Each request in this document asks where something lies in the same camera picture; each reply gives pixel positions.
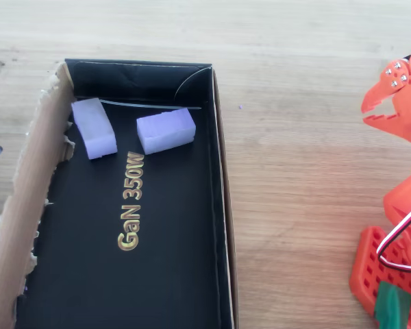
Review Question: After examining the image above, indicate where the red white black cable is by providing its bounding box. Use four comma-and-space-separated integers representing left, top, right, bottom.
376, 157, 411, 275

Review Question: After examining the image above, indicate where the black cardboard box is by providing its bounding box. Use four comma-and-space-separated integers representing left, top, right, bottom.
0, 58, 240, 329

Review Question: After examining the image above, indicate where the purple foam block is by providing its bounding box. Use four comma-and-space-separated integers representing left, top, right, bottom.
71, 97, 118, 160
136, 108, 197, 156

